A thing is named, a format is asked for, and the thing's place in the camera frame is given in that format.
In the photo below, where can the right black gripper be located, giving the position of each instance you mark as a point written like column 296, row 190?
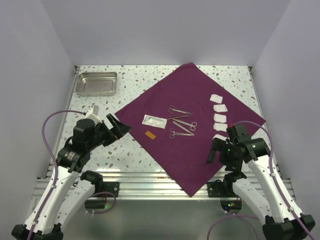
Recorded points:
column 220, row 144

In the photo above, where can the purple cloth drape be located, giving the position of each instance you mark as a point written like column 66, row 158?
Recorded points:
column 184, row 158

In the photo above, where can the white suture packet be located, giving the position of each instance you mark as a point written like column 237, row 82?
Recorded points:
column 154, row 121

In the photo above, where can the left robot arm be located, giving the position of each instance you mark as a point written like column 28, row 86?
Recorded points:
column 69, row 187

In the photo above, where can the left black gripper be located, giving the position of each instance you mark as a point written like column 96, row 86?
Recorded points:
column 119, row 129

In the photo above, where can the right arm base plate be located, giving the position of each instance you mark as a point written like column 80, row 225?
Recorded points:
column 216, row 189

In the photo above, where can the upper small scissors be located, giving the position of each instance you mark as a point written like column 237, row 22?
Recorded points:
column 172, row 109

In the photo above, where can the lower hemostat clamp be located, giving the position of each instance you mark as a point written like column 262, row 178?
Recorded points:
column 173, row 133

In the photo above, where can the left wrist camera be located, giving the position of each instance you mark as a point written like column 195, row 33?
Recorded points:
column 92, row 114

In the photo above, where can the thin metal forceps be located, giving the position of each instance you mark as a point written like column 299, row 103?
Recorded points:
column 177, row 117

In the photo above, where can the stainless steel tray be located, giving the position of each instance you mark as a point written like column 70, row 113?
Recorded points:
column 94, row 84

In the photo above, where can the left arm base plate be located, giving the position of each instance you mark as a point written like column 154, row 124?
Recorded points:
column 107, row 187

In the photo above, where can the metal tweezers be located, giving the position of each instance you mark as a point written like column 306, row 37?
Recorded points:
column 180, row 126

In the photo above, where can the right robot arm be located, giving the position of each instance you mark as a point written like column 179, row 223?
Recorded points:
column 253, row 177

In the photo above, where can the middle metal scissors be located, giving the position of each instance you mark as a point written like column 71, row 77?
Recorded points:
column 191, row 125

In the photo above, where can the orange bandage strip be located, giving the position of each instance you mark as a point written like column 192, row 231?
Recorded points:
column 150, row 135

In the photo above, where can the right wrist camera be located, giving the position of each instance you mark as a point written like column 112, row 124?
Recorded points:
column 231, row 127

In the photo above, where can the white gauze pad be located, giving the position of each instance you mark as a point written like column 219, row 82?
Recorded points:
column 218, row 136
column 219, row 118
column 216, row 98
column 220, row 108
column 220, row 127

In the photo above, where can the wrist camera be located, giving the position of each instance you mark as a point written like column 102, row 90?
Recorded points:
column 231, row 127
column 92, row 114

